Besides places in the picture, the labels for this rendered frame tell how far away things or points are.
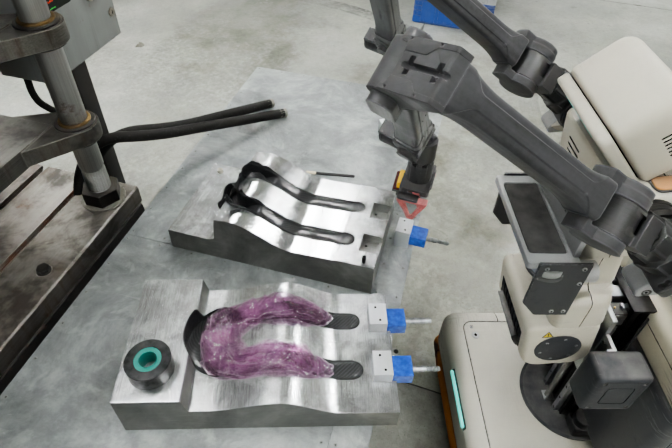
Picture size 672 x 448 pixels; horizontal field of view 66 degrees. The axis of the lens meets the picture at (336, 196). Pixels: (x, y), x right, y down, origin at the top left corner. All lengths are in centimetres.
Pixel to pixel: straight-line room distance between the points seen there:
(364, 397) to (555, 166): 55
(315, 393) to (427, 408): 102
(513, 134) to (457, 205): 198
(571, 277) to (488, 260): 137
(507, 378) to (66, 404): 122
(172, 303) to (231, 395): 22
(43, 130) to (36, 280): 35
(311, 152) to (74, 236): 68
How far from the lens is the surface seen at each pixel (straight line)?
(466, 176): 282
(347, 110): 175
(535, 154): 70
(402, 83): 64
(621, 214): 83
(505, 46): 111
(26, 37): 124
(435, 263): 236
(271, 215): 123
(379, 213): 130
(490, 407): 172
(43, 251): 147
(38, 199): 162
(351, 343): 107
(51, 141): 136
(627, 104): 92
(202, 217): 131
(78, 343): 124
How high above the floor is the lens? 177
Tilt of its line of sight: 43 degrees down
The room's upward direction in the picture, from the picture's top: 2 degrees clockwise
